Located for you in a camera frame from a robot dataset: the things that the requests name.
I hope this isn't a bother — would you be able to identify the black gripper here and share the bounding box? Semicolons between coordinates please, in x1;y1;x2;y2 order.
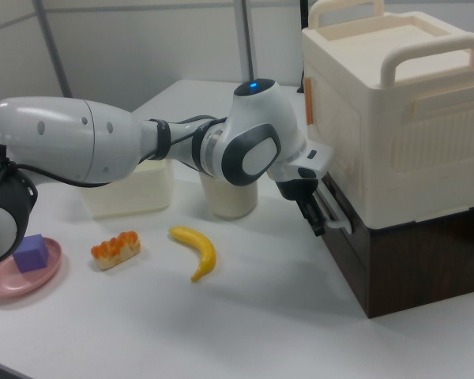
276;177;325;238

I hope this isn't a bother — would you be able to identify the brown drawer with white handle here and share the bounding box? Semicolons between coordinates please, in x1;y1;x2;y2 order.
314;173;368;273

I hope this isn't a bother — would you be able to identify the cream lidded trash can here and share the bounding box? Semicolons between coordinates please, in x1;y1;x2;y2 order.
199;173;259;220

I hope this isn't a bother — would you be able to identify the yellow toy banana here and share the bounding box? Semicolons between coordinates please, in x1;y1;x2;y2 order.
167;225;217;283

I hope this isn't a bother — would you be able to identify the cream plastic storage box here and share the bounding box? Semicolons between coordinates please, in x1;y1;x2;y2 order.
301;0;474;229

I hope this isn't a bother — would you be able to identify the dark brown wooden cabinet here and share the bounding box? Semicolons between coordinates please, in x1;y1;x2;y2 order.
323;173;474;320

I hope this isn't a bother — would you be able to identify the cream open plastic container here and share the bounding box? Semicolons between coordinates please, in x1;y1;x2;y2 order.
81;157;174;220

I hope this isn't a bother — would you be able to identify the toy bread with orange glaze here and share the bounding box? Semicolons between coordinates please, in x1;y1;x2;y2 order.
90;231;141;272

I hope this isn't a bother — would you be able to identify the purple cube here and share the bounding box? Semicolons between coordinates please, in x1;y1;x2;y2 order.
13;234;50;274

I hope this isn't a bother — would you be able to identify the pink plastic plate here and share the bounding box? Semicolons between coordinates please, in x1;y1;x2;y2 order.
0;236;63;299

